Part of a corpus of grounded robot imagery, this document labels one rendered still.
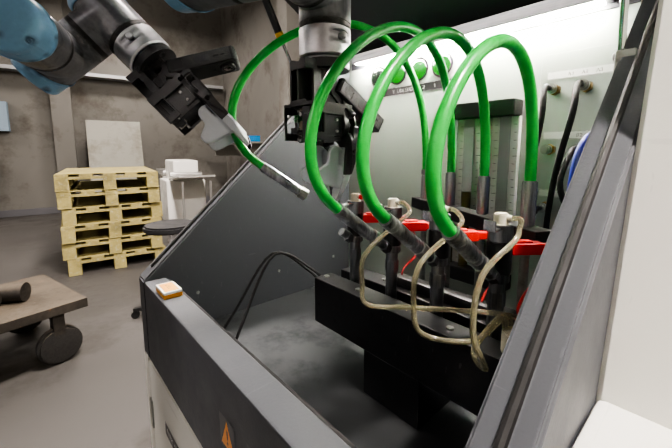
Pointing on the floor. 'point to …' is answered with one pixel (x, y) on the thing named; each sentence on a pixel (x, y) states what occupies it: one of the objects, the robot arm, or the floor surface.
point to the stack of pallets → (107, 215)
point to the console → (646, 249)
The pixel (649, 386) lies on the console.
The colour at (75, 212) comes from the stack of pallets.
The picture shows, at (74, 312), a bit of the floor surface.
